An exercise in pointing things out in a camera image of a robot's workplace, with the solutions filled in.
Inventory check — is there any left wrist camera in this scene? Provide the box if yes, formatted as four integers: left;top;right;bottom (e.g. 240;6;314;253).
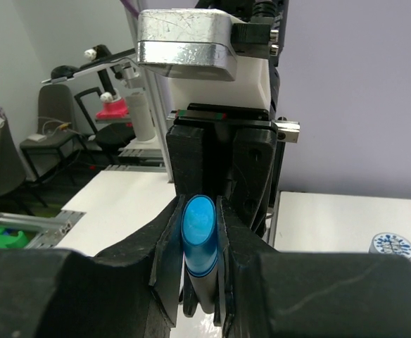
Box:
137;8;279;110

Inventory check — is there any blue lidded round jar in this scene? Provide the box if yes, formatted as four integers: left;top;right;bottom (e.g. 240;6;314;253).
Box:
369;232;411;259

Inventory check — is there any white cylinder roll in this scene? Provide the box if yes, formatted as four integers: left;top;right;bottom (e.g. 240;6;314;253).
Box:
125;93;156;142

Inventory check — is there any grey office chair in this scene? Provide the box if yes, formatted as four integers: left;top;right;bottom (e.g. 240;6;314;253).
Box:
20;84;87;183

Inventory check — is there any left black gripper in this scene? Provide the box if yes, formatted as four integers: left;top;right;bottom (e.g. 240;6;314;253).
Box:
166;104;301;237

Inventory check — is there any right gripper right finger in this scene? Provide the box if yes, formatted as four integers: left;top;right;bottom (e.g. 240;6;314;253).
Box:
216;196;411;337

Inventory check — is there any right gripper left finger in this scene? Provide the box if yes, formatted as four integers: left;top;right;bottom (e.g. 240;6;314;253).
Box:
56;195;186;337

